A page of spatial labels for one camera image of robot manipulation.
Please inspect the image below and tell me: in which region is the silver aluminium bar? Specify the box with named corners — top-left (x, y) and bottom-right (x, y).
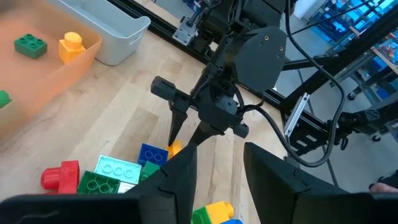
top-left (284, 92), bottom-right (311, 138)

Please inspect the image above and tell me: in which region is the small dark green block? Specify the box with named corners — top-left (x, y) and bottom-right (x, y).
top-left (13, 33), bottom-right (49, 60)
top-left (76, 170), bottom-right (121, 195)

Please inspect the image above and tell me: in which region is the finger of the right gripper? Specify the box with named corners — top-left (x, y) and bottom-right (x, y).
top-left (167, 100), bottom-right (190, 147)
top-left (187, 120), bottom-right (225, 147)

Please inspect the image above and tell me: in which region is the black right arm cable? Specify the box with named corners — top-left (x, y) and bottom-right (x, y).
top-left (244, 0), bottom-right (348, 169)

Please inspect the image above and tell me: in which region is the grey plastic bin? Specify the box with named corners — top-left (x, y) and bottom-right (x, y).
top-left (51, 0), bottom-right (152, 67)

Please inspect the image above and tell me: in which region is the orange-yellow single-stud block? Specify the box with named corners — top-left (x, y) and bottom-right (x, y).
top-left (58, 31), bottom-right (86, 65)

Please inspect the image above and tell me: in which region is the long dark green block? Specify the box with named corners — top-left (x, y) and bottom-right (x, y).
top-left (138, 161), bottom-right (161, 183)

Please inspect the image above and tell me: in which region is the dark blue toy block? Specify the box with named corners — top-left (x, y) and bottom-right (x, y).
top-left (137, 142), bottom-right (170, 167)

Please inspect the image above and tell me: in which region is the bright green hollow block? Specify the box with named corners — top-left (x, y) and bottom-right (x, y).
top-left (192, 206), bottom-right (213, 224)

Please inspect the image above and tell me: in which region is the silver bracket plate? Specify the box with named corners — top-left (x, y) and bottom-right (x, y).
top-left (172, 16), bottom-right (200, 47)

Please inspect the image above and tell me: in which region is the light teal flat block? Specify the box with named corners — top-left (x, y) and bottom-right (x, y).
top-left (93, 154), bottom-right (142, 185)

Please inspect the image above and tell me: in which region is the clear yellow bin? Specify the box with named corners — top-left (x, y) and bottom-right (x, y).
top-left (0, 0), bottom-right (103, 142)

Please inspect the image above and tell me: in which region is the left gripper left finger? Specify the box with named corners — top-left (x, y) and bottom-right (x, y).
top-left (0, 143), bottom-right (198, 224)

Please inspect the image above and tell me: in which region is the storage shelf with boxes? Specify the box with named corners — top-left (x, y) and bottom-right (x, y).
top-left (292, 0), bottom-right (398, 103)

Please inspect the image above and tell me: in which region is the black wheeled chair base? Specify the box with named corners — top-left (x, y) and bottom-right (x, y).
top-left (337, 102), bottom-right (398, 151)

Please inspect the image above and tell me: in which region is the bright green two-stud block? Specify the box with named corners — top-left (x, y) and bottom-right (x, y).
top-left (0, 90), bottom-right (13, 110)

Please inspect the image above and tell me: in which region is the person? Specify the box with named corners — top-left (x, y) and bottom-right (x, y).
top-left (368, 170), bottom-right (398, 194)

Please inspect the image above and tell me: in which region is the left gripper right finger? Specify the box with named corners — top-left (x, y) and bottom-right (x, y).
top-left (243, 142), bottom-right (398, 224)

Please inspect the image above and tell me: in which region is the red toy block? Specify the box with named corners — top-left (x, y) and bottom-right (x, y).
top-left (40, 160), bottom-right (80, 195)

